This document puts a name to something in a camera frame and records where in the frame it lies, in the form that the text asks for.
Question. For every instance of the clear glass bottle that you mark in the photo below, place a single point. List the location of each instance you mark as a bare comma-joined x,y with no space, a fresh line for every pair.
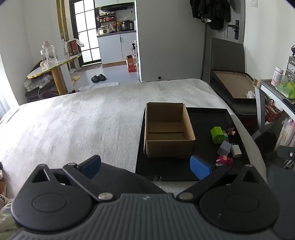
48,56

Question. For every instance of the grey drawer organiser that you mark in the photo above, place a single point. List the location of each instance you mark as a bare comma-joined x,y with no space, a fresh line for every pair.
290,69

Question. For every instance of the kitchen condiment rack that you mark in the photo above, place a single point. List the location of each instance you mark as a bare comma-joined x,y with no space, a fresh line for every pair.
107,18

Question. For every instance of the orange carton box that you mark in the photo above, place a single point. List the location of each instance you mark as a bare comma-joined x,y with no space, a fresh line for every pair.
131,64

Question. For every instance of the green toy block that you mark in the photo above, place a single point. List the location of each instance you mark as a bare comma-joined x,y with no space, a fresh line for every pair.
217,136

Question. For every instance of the brown doormat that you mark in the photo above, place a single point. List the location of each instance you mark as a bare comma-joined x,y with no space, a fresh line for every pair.
92,67

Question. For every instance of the white fleece blanket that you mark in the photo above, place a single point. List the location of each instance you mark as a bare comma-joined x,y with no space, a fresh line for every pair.
80,120

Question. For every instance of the pale patterned cloth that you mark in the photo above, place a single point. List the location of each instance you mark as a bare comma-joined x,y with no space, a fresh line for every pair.
4,217

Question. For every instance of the white light switch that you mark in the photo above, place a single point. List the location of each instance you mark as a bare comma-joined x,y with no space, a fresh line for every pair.
254,2

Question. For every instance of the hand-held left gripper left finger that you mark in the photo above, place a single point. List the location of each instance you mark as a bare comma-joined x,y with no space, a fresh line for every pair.
92,164

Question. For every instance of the pink toy figure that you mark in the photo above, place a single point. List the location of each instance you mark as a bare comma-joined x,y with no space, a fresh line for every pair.
224,160

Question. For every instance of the brown cardboard box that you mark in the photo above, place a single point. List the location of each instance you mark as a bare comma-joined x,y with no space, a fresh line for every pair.
169,147

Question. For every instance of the golden pole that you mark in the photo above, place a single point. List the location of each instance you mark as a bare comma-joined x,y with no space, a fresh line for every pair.
61,18

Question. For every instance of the cube-shaped animal toy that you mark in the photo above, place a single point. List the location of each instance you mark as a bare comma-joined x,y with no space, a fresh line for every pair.
224,147

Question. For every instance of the dark grey chair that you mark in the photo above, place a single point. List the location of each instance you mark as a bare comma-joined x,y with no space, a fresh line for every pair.
227,55

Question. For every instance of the black tray with brown lining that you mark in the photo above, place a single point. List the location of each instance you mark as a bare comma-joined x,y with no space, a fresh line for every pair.
235,85

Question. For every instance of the white plug charger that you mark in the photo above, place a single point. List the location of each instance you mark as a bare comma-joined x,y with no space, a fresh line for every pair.
236,151

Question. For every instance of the white plastic jar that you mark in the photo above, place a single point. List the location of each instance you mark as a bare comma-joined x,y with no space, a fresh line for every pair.
277,76

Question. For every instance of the person's dark grey trouser leg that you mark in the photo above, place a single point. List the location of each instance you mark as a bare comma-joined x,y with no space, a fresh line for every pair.
281,180

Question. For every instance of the yellow slipper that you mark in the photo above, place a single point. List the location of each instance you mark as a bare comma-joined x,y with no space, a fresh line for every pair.
75,77

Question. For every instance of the white kitchen cabinet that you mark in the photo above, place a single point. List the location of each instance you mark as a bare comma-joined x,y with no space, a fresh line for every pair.
115,48

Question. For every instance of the red basket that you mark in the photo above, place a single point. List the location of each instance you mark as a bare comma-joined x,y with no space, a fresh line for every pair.
272,113

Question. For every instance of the black framed glass door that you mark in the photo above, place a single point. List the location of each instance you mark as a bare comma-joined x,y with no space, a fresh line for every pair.
84,30

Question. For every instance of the white tissue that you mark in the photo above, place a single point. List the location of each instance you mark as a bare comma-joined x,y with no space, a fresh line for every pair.
251,94

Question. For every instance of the black spray bottle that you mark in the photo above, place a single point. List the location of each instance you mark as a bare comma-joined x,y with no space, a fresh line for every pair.
133,49

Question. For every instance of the black rectangular tray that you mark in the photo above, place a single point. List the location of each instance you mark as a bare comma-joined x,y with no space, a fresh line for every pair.
207,120

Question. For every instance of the range hood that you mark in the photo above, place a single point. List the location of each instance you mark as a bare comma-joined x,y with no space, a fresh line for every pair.
115,8

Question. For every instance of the white power strip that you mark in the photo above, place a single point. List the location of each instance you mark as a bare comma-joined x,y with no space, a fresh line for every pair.
39,83

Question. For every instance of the small brown figurine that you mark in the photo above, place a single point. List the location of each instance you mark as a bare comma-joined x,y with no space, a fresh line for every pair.
230,132

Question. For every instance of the dark red box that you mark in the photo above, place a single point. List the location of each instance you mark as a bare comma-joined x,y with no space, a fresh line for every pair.
73,47

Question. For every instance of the paper bag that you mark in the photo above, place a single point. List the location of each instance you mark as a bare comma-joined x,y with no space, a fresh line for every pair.
285,133

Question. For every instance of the black door lock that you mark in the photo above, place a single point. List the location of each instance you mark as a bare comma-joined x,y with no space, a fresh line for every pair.
236,28

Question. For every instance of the black kitchen appliance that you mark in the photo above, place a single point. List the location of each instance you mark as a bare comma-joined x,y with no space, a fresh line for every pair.
126,25

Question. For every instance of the white desk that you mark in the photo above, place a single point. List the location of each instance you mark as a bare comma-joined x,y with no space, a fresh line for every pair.
272,90

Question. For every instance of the round gold-rimmed table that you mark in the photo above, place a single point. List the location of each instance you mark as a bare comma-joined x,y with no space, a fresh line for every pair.
57,78

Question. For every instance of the hanging black clothes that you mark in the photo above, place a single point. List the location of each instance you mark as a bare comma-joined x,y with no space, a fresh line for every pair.
210,11

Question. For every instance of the green packet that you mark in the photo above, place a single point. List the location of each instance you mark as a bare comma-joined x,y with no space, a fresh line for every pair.
288,88

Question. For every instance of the rice cooker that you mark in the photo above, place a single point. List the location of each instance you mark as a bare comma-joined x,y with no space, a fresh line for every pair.
104,30

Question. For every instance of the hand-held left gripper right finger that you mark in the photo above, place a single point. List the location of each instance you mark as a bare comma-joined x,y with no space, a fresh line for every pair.
200,167

